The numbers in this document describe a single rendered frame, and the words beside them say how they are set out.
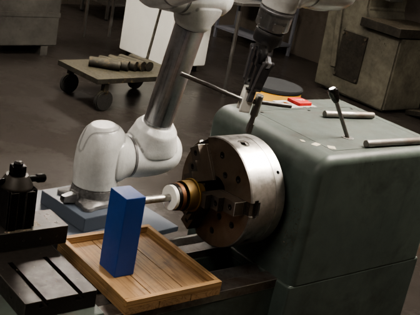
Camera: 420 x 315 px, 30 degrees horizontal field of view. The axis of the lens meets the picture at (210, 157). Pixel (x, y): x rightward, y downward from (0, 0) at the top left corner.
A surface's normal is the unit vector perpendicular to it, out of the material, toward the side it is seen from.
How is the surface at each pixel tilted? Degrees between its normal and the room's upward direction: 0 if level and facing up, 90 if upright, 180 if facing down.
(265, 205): 81
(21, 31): 90
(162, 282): 0
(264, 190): 67
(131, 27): 90
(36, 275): 0
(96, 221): 90
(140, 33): 90
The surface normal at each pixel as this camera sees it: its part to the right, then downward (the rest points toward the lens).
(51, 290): 0.18, -0.93
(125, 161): 0.64, 0.32
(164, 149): 0.59, 0.52
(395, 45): -0.77, 0.07
